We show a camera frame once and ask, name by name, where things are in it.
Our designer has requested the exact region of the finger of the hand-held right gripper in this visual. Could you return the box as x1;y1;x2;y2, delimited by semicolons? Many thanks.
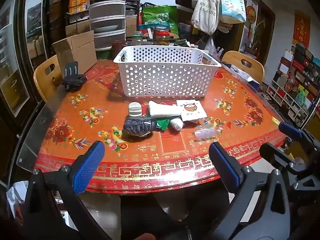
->
278;122;320;150
259;142;318;190

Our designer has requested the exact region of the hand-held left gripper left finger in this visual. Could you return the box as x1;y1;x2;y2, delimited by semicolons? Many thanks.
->
24;141;113;240

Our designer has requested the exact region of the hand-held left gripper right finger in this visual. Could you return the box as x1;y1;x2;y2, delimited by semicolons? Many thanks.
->
208;141;292;240

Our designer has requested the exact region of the clear plastic bag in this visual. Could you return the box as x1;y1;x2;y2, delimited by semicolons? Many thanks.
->
194;126;215;139
205;36;222;58

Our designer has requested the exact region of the dark knit glove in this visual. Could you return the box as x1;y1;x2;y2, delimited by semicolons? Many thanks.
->
123;116;157;138

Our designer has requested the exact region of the printed white cloth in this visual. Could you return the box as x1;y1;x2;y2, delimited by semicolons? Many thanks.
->
176;99;208;120

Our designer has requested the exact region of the white ribbed round object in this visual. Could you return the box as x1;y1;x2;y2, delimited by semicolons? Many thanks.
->
128;102;142;117

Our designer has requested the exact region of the white towel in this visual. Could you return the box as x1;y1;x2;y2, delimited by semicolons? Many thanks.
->
148;100;184;118

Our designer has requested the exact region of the white perforated plastic basket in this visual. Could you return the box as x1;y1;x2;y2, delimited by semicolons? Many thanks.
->
113;45;222;98

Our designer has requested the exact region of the shelf of boxes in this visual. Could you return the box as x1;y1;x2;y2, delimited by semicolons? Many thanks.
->
265;42;320;128

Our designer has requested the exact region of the small white roll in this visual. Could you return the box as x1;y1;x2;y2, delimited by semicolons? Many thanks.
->
169;119;184;131

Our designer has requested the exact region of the green packet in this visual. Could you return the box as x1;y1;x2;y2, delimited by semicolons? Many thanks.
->
156;119;170;132

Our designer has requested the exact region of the white plastic bag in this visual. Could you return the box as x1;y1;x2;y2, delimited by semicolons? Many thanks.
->
6;180;29;218

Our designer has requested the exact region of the black phone holder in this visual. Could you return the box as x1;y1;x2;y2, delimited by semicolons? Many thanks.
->
61;61;87;92

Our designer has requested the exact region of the wooden chair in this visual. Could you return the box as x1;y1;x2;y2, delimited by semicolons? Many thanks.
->
221;51;265;84
33;54;63;103

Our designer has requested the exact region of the open cardboard box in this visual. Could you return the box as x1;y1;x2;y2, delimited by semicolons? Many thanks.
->
51;30;98;74

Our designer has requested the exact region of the hanging clear plastic bag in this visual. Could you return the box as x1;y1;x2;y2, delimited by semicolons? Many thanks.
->
205;36;222;58

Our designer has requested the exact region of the dark brown mug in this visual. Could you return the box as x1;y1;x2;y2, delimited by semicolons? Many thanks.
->
112;40;127;59

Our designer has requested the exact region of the green-lid glass jar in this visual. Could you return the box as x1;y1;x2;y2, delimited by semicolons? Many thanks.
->
132;31;143;46

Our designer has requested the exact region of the blue printed paper bag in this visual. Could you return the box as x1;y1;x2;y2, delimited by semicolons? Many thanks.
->
219;0;247;24

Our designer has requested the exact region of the brown cardboard carton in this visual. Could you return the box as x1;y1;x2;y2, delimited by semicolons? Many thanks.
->
65;20;90;37
125;15;138;37

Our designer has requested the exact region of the white plate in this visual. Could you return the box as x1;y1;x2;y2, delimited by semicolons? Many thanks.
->
95;25;119;33

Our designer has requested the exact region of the red-lid pickle jar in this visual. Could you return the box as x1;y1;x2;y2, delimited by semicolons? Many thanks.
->
155;26;170;46

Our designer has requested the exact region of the white canvas tote bag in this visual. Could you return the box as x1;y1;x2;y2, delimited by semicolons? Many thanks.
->
191;0;220;36

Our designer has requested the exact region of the plastic drawer tower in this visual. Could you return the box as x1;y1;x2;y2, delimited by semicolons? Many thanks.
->
89;0;127;50

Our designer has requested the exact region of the orange canister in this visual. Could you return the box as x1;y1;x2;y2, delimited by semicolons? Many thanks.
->
69;0;89;14

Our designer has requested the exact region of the green shopping bag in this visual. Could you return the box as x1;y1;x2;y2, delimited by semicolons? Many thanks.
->
142;2;179;37

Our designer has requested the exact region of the red wall poster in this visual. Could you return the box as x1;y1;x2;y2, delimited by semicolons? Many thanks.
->
292;10;311;48

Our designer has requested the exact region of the red round wall ornament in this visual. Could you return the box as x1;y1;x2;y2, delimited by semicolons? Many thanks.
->
246;5;257;23

